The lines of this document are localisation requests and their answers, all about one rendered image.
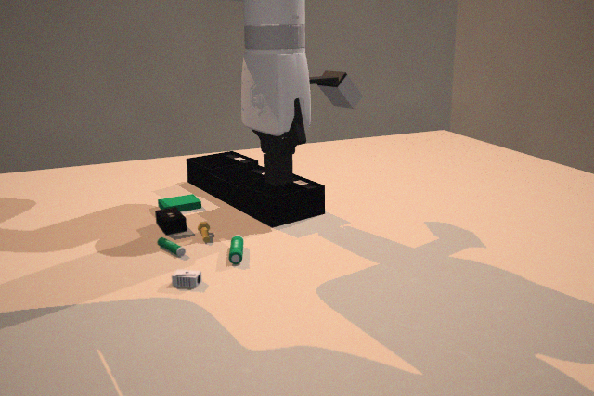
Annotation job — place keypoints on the brass hex bolt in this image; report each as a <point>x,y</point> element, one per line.
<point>204,228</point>

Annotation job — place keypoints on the grey pencil sharpener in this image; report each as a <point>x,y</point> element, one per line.
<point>186,278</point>

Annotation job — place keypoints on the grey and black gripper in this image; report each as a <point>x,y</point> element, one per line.
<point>275,98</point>

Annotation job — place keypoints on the black rack of three bins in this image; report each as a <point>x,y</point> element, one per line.
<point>242,185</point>

